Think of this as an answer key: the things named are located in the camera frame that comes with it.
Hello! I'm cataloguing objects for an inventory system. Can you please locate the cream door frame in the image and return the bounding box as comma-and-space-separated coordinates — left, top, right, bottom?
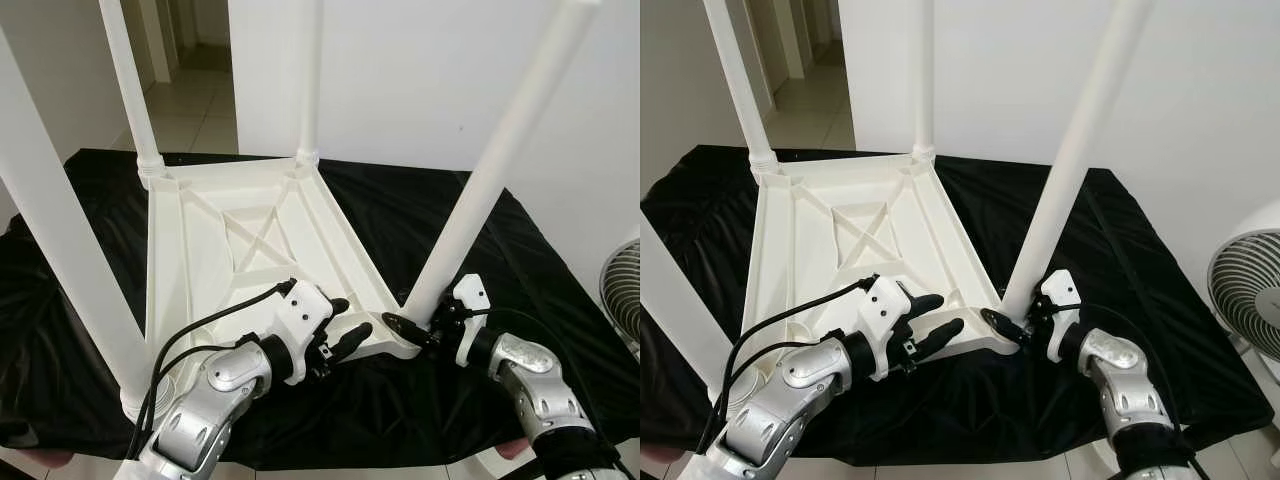
765, 0, 843, 83
133, 0, 203, 88

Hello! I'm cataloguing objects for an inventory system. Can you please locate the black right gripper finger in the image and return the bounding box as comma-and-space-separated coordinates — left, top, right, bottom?
382, 311, 435, 347
979, 307, 1028, 344

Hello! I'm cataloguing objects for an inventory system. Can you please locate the black table cloth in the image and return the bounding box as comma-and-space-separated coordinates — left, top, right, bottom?
0, 147, 640, 473
640, 144, 1280, 468

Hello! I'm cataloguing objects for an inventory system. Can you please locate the white plastic table top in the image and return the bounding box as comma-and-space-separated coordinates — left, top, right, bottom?
118, 154, 428, 422
713, 149, 1013, 403

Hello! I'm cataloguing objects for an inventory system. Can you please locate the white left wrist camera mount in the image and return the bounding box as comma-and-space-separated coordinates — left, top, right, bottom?
268, 279, 338, 378
860, 276, 918, 383

